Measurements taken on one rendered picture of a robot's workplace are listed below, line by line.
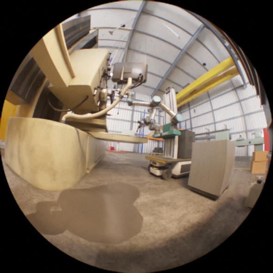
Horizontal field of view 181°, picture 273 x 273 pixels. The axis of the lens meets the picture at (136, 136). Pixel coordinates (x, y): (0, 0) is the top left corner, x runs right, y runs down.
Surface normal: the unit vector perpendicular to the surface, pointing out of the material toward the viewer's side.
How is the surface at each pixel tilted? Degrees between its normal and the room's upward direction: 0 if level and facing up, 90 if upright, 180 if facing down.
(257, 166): 90
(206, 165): 90
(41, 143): 90
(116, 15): 169
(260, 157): 90
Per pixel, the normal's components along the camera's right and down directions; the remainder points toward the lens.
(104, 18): -0.03, 0.95
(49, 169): 0.79, -0.02
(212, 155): -0.96, -0.11
